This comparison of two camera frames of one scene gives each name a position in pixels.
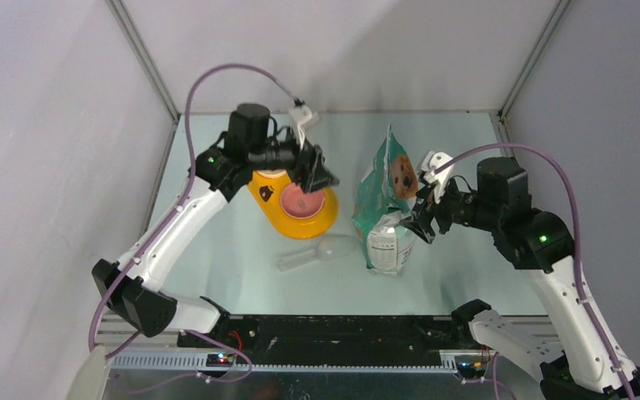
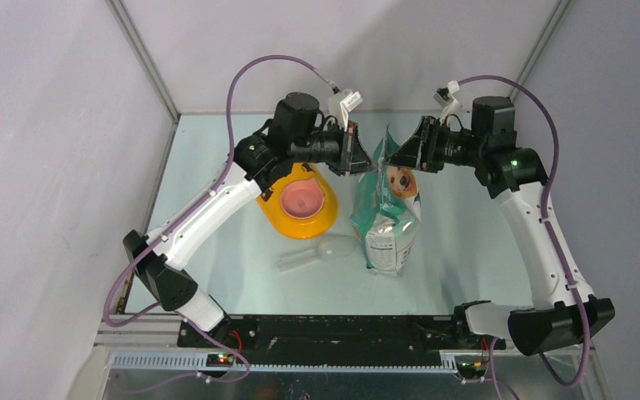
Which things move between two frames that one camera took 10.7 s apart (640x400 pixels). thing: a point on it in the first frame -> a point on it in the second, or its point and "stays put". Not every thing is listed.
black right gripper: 423,212 -> 420,151
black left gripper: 322,177 -> 359,161
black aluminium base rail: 372,336 stays put
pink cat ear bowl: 298,205 stays put
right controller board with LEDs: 471,369 stays put
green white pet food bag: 386,196 stays put
